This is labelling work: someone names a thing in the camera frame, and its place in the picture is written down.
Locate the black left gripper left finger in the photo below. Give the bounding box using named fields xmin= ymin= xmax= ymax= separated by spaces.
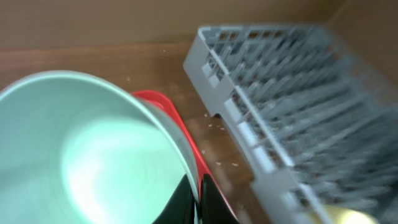
xmin=153 ymin=175 xmax=195 ymax=224

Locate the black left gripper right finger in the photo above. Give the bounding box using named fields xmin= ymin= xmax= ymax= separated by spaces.
xmin=200 ymin=174 xmax=239 ymax=224

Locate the grey dishwasher rack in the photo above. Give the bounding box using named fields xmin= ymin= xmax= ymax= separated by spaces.
xmin=183 ymin=24 xmax=397 ymax=223

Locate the yellow plastic cup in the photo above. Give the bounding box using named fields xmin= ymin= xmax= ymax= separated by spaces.
xmin=323 ymin=205 xmax=380 ymax=224

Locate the red plastic tray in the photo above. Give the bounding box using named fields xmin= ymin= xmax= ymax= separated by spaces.
xmin=130 ymin=89 xmax=240 ymax=224

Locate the mint green rice bowl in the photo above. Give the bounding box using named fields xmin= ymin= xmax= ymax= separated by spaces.
xmin=1 ymin=70 xmax=190 ymax=223

